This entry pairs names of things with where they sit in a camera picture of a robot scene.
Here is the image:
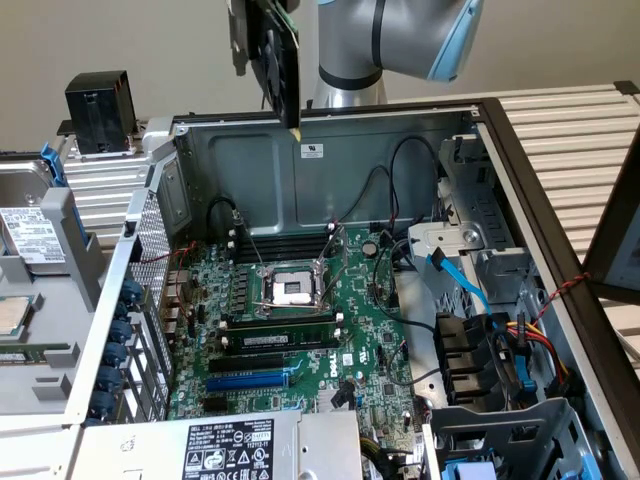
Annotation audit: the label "blue SATA wire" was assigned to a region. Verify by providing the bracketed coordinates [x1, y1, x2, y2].
[424, 246, 539, 399]

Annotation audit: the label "metal socket cover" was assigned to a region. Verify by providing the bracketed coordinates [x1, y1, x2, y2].
[314, 224, 350, 306]

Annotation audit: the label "silver chipset heat sink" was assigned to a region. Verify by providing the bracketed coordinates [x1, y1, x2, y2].
[317, 389, 351, 412]

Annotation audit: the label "tall black looped wire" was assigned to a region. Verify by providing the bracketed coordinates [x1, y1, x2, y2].
[388, 134, 442, 222]

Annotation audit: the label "black CPU cooler block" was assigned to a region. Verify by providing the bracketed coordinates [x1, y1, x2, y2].
[56, 69, 146, 161]

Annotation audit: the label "grey metal disk bay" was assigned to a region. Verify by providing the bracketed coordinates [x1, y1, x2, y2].
[407, 133, 537, 314]

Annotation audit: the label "grey power supply unit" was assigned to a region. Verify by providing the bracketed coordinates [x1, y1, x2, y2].
[79, 409, 362, 480]

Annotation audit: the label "black RAM slot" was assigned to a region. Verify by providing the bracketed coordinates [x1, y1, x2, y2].
[234, 233, 331, 243]
[234, 240, 330, 250]
[237, 253, 326, 264]
[219, 313, 346, 331]
[235, 247, 329, 257]

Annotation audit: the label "black plastic fan shroud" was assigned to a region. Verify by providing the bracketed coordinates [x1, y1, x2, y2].
[432, 312, 502, 407]

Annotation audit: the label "black arched wire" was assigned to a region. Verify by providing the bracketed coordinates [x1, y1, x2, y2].
[333, 164, 396, 224]

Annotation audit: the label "open grey PC case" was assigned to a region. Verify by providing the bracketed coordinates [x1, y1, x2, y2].
[64, 97, 640, 480]

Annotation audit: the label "green graphics card black fan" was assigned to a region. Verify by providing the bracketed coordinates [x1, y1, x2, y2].
[227, 0, 303, 143]

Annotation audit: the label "silver CPU chip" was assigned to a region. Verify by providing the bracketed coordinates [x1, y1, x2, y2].
[0, 293, 44, 337]

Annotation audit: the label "green Dell motherboard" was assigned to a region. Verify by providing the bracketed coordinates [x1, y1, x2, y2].
[167, 224, 426, 466]

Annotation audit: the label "grey parts rack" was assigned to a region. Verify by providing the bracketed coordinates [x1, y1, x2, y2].
[0, 187, 109, 417]

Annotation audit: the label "short black looped wire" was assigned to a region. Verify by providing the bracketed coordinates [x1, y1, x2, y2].
[206, 196, 247, 247]

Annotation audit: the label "grey perforated drive cage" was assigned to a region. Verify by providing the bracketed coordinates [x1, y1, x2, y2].
[422, 397, 610, 480]

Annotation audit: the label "blue disk carrier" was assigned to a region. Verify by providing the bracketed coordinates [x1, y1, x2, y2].
[38, 142, 84, 242]

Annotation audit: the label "thin red wire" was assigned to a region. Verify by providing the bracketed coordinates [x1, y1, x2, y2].
[138, 242, 199, 322]

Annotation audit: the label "silver hard disk white label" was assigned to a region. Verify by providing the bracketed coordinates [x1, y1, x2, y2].
[0, 158, 70, 277]

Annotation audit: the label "red black twisted wire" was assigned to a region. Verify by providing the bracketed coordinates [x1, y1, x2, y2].
[529, 272, 592, 327]

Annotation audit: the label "long black curved wire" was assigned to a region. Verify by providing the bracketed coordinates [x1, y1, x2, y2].
[371, 238, 437, 332]

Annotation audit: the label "long black expansion slot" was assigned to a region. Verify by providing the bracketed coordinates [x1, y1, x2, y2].
[207, 352, 286, 375]

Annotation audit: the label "thin metal locking lever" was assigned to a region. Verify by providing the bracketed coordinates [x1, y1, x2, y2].
[233, 209, 267, 274]

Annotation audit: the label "black thin motherboard wire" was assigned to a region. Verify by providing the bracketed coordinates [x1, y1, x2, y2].
[386, 343, 442, 387]

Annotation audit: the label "blue expansion slot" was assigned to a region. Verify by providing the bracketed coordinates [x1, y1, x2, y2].
[205, 372, 292, 395]

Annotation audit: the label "yellow red power wires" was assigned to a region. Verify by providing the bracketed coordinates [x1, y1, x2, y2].
[504, 322, 572, 382]

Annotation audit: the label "dark framed side panel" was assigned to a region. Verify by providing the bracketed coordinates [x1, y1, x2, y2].
[582, 127, 640, 305]

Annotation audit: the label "silver CPU socket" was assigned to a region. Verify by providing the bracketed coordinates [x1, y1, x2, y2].
[249, 259, 334, 319]

